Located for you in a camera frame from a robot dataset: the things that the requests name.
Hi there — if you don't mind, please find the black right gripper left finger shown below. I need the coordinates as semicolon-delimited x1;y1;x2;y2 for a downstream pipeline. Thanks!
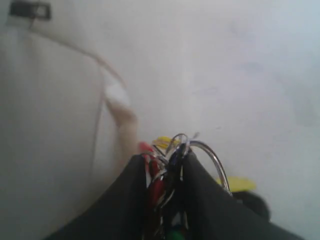
47;155;147;240

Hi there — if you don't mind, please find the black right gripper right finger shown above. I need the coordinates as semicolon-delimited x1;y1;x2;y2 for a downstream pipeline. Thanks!
183;152;301;240

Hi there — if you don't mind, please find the colourful key tag bunch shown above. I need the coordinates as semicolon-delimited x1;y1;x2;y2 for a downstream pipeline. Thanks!
138;132;271;240

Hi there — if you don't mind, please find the cream duffel bag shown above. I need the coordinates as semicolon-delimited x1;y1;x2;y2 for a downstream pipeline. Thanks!
0;0;133;240

